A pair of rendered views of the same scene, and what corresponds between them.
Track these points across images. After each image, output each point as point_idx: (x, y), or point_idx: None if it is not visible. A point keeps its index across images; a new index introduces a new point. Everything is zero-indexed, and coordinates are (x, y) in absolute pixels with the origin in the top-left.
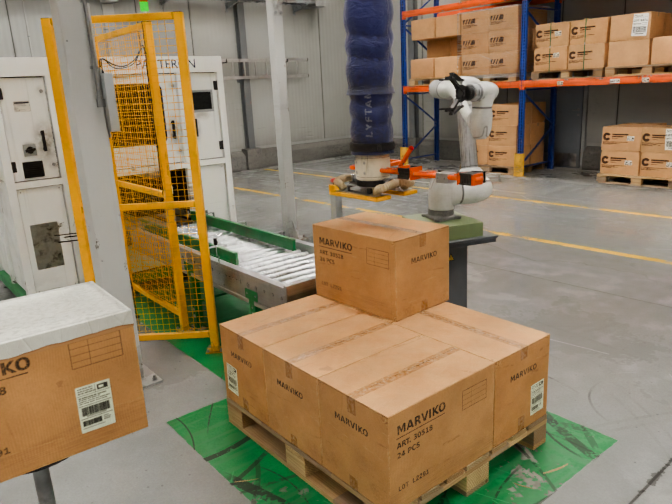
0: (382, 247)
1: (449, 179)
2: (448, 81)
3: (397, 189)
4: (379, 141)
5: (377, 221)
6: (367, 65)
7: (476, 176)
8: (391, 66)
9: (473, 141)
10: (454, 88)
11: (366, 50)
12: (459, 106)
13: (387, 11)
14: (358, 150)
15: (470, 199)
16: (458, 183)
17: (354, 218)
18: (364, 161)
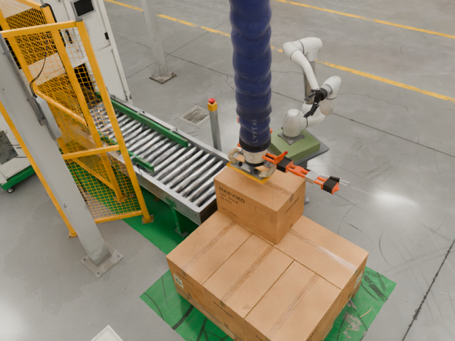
0: (267, 210)
1: (315, 183)
2: (299, 51)
3: None
4: (262, 144)
5: None
6: (254, 102)
7: (334, 188)
8: (270, 96)
9: None
10: (305, 65)
11: (253, 93)
12: (316, 107)
13: (269, 62)
14: (247, 149)
15: (311, 125)
16: (321, 189)
17: None
18: (251, 153)
